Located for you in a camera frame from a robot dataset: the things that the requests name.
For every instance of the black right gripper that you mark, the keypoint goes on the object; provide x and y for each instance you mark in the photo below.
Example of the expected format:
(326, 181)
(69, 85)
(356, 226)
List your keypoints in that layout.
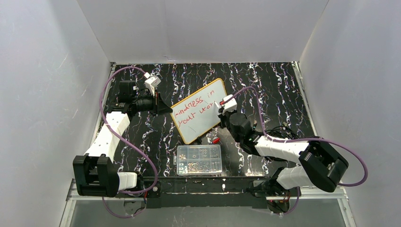
(224, 117)

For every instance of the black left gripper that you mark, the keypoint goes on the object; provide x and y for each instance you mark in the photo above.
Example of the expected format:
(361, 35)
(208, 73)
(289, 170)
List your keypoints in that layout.
(157, 104)

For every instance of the red marker cap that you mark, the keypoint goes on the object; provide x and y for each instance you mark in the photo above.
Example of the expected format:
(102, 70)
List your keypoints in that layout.
(215, 141)

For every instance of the yellow framed whiteboard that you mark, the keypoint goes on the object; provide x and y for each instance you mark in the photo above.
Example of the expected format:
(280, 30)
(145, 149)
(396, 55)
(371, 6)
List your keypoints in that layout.
(196, 114)

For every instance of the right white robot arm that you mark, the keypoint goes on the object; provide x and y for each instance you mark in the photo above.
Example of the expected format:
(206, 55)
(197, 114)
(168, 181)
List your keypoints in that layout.
(319, 164)

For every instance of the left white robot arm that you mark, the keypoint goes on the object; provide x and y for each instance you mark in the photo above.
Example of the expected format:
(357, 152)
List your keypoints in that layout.
(94, 171)

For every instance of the clear plastic screw box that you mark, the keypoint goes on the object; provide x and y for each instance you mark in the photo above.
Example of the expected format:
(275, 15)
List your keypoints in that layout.
(199, 160)

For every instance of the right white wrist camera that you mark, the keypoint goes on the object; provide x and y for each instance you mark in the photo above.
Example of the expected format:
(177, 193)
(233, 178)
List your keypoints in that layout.
(228, 104)

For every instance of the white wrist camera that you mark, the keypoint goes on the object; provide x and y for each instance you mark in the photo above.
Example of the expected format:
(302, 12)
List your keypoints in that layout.
(228, 104)
(151, 83)

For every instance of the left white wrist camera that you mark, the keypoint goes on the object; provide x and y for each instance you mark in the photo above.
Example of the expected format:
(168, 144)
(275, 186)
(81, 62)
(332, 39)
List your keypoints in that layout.
(151, 83)

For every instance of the black ethernet cable teal plug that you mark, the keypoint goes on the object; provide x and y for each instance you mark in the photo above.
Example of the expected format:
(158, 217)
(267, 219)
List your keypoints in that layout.
(281, 132)

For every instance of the aluminium side rail left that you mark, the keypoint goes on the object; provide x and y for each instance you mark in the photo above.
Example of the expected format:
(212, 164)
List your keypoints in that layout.
(100, 104)

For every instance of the aluminium side rail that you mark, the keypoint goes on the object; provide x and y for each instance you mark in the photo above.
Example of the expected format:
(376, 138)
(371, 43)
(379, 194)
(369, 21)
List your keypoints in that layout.
(299, 78)
(100, 104)

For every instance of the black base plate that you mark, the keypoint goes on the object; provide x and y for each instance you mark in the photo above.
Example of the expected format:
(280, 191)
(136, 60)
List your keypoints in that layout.
(258, 199)

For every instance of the aluminium side rail right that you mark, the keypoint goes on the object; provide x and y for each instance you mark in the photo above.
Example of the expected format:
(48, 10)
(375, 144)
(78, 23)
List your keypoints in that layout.
(299, 78)

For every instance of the aluminium front rail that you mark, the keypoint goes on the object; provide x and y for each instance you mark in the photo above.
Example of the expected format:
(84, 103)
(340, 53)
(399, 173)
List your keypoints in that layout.
(210, 185)

